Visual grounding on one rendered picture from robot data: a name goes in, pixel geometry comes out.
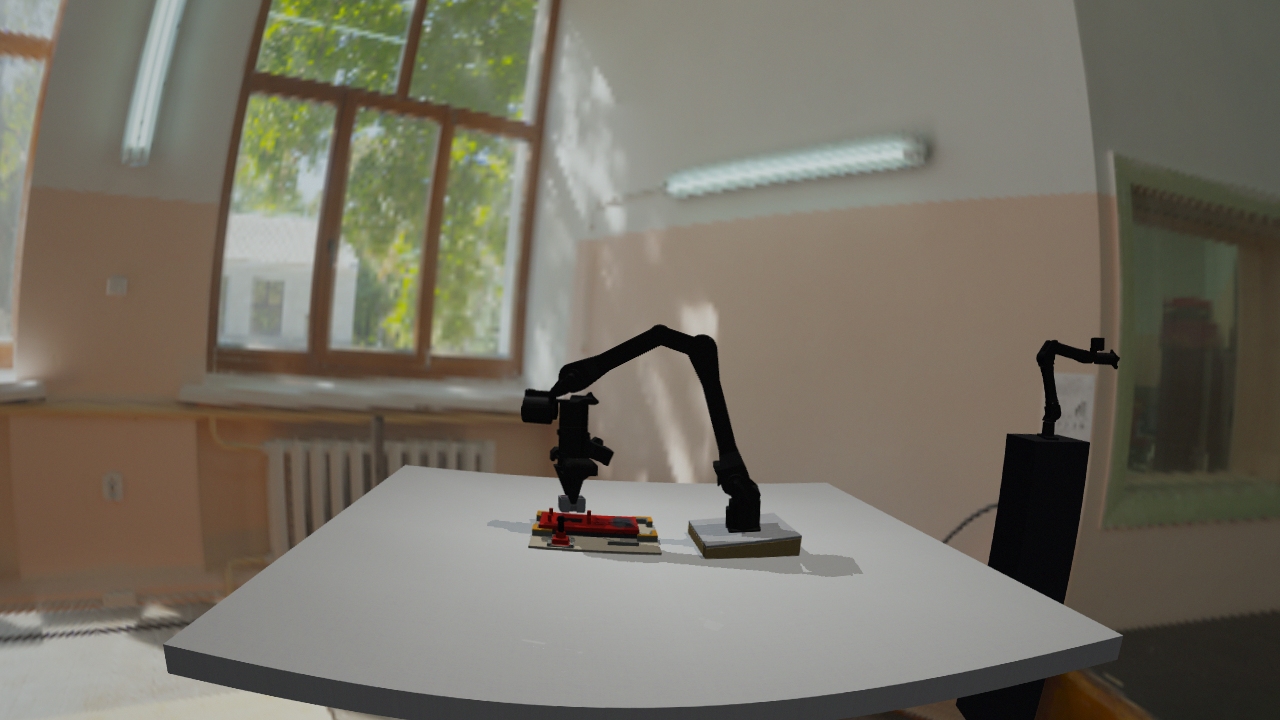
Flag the red car body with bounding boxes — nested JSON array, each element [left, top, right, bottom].
[[539, 509, 639, 539]]

